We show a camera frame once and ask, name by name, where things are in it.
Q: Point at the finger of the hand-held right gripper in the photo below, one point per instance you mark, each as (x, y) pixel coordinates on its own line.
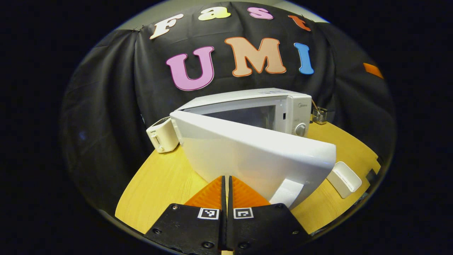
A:
(373, 70)

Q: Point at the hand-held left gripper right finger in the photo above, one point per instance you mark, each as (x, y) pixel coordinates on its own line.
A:
(265, 230)

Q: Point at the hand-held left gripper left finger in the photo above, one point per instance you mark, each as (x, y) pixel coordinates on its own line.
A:
(187, 230)

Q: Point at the white microwave oven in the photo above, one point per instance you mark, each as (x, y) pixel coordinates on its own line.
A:
(247, 152)

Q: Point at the wooden chopstick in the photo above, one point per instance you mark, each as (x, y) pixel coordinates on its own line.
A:
(314, 104)

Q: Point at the white rectangular tray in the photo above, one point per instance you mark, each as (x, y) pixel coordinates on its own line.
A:
(345, 179)

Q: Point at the white toaster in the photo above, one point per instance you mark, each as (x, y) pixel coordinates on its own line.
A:
(162, 136)

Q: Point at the black backdrop cloth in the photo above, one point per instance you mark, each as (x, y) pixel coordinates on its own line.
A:
(106, 106)

